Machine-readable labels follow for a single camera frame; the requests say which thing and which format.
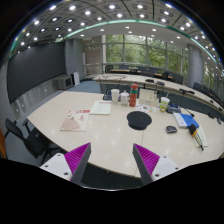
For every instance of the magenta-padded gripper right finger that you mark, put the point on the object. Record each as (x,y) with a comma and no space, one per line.
(146,159)

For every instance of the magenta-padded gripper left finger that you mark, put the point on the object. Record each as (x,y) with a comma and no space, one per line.
(76,156)

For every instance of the black computer mouse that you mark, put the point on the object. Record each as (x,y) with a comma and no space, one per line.
(171,129)

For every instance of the black mouse pad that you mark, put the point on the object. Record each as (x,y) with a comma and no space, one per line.
(139,120)

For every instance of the red and pink magazine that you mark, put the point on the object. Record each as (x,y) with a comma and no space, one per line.
(76,120)

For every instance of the black office chair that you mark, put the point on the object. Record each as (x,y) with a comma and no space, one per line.
(31,141)

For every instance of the colourful printed leaflet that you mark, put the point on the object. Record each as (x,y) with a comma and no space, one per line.
(146,108)

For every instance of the white booklet with red heading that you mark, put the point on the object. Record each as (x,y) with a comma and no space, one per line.
(100,107)

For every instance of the blue and white book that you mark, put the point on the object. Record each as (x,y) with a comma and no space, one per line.
(186,120)

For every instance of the printed takeaway cup with straw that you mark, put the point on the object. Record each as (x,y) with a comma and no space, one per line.
(164,105)

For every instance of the white desk organizer box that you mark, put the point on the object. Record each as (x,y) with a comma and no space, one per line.
(147,96)

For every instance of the red bottle with green band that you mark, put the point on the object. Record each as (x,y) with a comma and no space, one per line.
(133,96)

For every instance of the white lidded mug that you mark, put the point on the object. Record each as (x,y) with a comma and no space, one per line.
(124,99)

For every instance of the white paper cup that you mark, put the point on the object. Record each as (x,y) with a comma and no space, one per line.
(115,96)

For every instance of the grey box monitor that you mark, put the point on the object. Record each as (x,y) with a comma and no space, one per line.
(65,82)

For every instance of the white leaning board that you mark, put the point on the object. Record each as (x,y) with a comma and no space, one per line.
(76,78)

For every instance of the curved conference table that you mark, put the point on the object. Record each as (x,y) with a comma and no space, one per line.
(133,80)

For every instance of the dark office chairs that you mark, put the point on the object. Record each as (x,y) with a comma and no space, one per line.
(146,70)

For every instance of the ceiling lights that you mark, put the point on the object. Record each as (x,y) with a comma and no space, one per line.
(87,13)

